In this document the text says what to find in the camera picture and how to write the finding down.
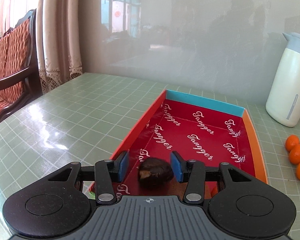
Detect beige lace curtain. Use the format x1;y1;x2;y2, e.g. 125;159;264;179
0;0;83;93

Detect wooden chair red cushion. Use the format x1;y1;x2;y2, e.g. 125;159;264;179
0;10;43;123

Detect dark chestnut front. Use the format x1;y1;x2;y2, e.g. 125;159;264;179
138;157;174;187

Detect colourful cardboard box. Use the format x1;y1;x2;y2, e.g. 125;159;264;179
112;90;267;197

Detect cream thermos jug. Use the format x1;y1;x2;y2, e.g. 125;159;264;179
266;33;300;127

